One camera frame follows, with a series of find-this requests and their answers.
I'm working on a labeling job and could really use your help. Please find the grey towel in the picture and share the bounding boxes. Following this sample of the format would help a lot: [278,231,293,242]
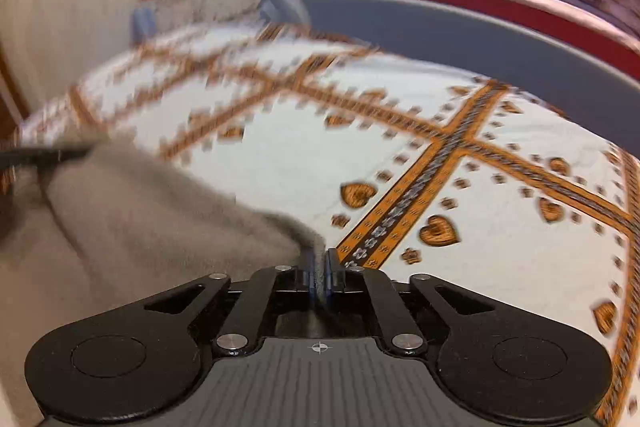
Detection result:
[0,141,326,427]

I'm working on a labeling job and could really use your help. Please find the white orange patterned bed sheet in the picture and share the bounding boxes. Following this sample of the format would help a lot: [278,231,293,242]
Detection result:
[0,24,640,427]

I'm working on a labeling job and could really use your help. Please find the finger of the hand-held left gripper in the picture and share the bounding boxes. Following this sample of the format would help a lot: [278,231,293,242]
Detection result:
[0,145,97,170]

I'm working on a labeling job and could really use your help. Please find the grey bed frame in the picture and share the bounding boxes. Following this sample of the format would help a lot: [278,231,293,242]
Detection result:
[295,0,640,138]

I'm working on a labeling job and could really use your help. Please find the white ribbed panel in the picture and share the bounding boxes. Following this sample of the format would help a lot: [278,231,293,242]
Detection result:
[0,0,151,112]

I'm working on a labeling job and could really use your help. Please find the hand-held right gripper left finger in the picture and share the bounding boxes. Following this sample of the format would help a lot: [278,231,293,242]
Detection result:
[142,251,317,358]

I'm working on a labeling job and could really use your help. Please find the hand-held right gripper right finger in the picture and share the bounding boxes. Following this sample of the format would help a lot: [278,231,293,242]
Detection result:
[324,249,497,356]

